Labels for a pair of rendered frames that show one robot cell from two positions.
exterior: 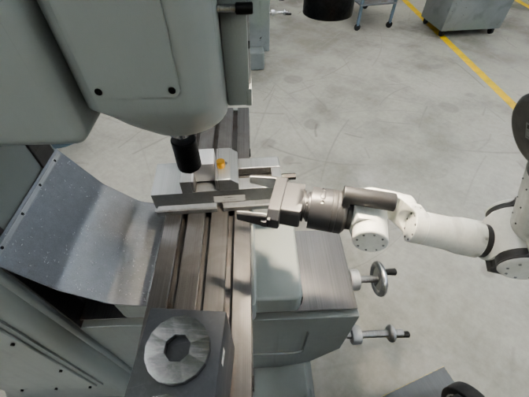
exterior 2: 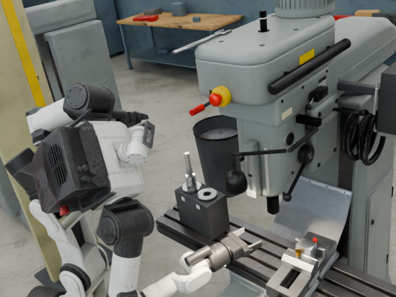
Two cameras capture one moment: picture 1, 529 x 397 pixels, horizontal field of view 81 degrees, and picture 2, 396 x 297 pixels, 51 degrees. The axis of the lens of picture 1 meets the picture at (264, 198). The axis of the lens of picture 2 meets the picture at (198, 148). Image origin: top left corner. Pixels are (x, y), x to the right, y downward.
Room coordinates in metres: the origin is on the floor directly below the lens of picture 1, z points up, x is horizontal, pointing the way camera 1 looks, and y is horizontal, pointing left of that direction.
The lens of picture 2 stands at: (1.25, -0.90, 2.21)
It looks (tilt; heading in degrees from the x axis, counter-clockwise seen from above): 28 degrees down; 138
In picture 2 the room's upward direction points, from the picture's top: 8 degrees counter-clockwise
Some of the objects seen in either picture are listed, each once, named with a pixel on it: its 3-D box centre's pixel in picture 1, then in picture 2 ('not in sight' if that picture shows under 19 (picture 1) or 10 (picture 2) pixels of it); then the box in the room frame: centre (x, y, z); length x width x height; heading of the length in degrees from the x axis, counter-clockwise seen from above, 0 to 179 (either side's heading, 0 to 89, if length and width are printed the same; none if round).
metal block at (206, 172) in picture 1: (205, 165); (306, 249); (0.60, 0.16, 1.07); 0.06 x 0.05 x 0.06; 5
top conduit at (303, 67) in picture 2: not in sight; (312, 63); (0.60, 0.19, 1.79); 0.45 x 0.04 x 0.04; 92
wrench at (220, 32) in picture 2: not in sight; (202, 40); (0.35, -0.01, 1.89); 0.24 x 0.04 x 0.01; 93
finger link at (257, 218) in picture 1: (251, 219); (237, 232); (0.37, 0.03, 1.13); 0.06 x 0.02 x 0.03; 77
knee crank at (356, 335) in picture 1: (379, 333); not in sight; (0.34, -0.38, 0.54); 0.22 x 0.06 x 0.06; 92
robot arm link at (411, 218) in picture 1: (387, 216); (190, 275); (0.38, -0.25, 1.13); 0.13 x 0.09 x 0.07; 77
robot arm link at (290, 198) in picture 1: (300, 205); (227, 251); (0.41, -0.07, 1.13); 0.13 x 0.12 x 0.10; 167
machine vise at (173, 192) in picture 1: (218, 178); (302, 264); (0.60, 0.13, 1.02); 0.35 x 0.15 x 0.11; 95
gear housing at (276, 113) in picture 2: not in sight; (274, 89); (0.46, 0.19, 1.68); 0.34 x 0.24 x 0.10; 92
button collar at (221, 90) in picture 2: not in sight; (221, 96); (0.47, -0.08, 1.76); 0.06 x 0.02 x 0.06; 2
